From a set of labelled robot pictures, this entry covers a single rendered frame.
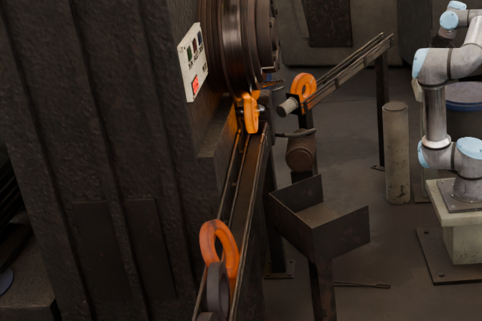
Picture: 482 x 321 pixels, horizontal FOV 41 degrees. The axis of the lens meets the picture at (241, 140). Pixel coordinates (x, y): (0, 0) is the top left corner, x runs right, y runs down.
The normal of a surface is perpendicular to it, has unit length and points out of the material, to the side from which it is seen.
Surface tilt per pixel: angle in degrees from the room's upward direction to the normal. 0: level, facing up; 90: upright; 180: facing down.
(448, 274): 0
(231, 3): 43
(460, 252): 90
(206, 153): 0
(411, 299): 0
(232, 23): 61
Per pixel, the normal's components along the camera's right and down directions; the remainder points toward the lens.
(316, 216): -0.10, -0.86
